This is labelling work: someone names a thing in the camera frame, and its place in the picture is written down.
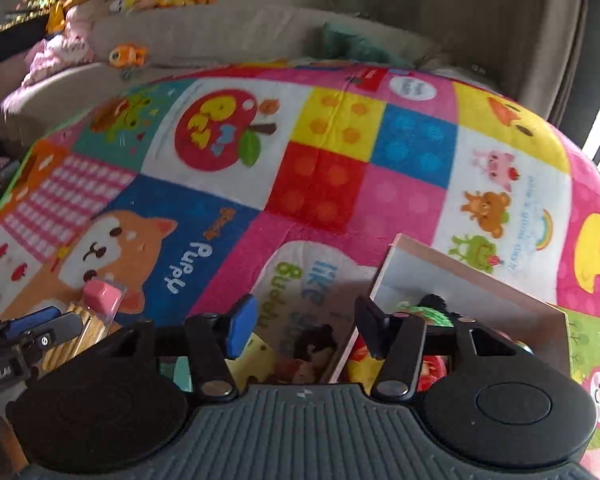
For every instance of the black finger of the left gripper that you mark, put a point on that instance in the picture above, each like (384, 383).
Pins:
(47, 328)

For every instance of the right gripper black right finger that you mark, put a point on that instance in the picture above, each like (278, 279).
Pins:
(399, 341)

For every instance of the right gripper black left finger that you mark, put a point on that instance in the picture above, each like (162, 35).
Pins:
(213, 339)

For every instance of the yellow cheese keychain toy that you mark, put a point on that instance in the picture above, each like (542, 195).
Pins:
(255, 364)

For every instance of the yellow pencils pack pink eraser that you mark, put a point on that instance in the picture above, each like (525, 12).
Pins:
(96, 309)

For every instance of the colourful patchwork play mat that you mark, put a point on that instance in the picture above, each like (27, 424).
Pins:
(290, 183)

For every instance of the pink plush clothing pile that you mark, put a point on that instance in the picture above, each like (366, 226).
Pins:
(38, 80)

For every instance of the orange fish plush toy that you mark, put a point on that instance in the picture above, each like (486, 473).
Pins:
(127, 55)

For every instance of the teal green cloth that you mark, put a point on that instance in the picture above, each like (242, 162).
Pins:
(339, 43)

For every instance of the beige sofa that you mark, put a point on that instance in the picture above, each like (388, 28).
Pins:
(178, 39)

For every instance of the row of orange plush toys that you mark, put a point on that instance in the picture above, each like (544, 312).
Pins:
(130, 6)

